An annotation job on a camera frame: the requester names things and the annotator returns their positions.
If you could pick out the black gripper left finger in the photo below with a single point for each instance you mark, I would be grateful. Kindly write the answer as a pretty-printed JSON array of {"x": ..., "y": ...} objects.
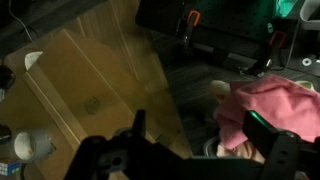
[{"x": 91, "y": 153}]

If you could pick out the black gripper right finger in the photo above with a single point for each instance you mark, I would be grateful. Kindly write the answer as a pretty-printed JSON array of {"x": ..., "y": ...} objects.
[{"x": 283, "y": 150}]

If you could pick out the pink shirt with orange print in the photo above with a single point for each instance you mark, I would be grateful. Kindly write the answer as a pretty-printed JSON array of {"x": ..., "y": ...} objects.
[{"x": 276, "y": 100}]

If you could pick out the large brown cardboard box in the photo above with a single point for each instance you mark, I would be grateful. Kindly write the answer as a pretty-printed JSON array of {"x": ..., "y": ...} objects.
[{"x": 100, "y": 86}]

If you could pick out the peach shirt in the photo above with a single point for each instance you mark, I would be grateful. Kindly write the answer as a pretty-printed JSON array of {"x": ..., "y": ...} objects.
[{"x": 220, "y": 88}]

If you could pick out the white crumpled cloth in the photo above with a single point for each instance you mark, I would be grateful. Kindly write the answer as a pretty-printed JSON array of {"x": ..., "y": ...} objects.
[{"x": 31, "y": 60}]

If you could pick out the black robot stand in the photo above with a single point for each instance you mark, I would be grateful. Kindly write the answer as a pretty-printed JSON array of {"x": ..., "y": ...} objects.
[{"x": 226, "y": 23}]

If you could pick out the black orange clamp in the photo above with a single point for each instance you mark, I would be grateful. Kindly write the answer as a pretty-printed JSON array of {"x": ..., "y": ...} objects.
[
  {"x": 271, "y": 53},
  {"x": 190, "y": 28}
]

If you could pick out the small colourful cube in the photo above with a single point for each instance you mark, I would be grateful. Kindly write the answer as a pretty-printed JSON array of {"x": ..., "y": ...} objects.
[{"x": 9, "y": 167}]

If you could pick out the small white cup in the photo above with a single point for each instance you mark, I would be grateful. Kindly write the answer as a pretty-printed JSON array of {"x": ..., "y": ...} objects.
[{"x": 31, "y": 145}]

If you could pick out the black floor plate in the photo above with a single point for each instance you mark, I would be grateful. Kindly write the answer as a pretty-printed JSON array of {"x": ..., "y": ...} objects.
[{"x": 305, "y": 61}]

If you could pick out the black cylinder speaker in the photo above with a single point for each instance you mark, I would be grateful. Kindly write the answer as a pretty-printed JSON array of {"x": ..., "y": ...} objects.
[{"x": 6, "y": 77}]

